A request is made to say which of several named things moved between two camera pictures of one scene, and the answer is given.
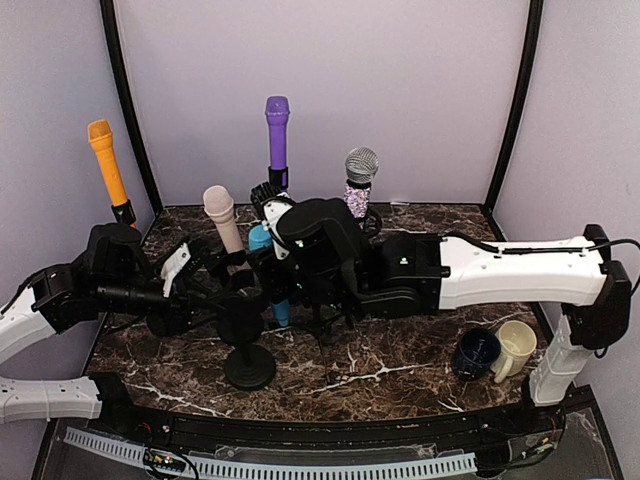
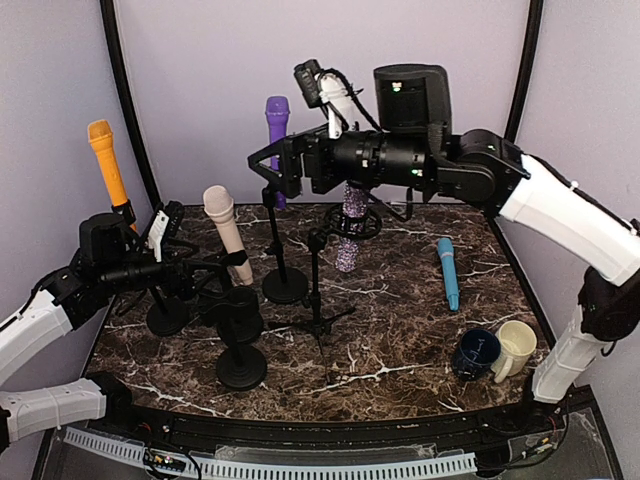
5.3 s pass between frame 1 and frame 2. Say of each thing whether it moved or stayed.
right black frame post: stayed
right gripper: moved
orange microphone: stayed
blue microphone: moved
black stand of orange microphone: stayed
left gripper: moved
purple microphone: stayed
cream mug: stayed
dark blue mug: stayed
